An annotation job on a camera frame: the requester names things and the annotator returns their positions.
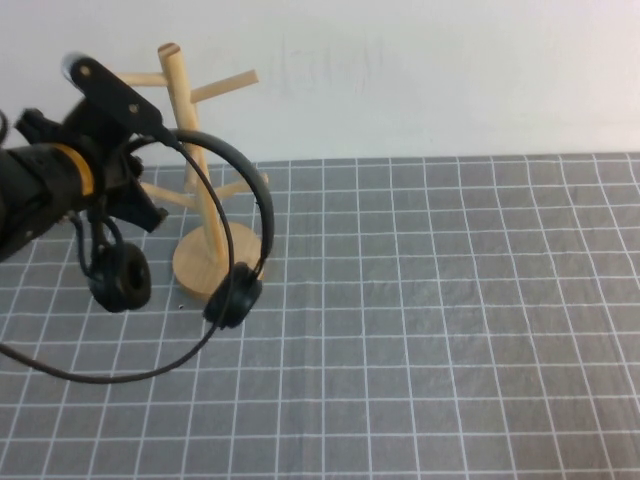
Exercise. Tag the wooden branch headphone stand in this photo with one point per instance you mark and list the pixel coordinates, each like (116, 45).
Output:
(178, 75)

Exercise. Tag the black over-ear headphones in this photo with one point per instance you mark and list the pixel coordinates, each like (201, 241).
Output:
(251, 175)

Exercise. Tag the grey white-checked tablecloth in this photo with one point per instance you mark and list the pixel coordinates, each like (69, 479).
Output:
(425, 325)

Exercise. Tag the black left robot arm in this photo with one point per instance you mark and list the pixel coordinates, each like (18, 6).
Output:
(30, 190)

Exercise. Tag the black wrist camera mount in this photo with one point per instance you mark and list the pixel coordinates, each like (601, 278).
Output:
(110, 90)

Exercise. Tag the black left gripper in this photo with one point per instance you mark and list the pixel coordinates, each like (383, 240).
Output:
(107, 155)

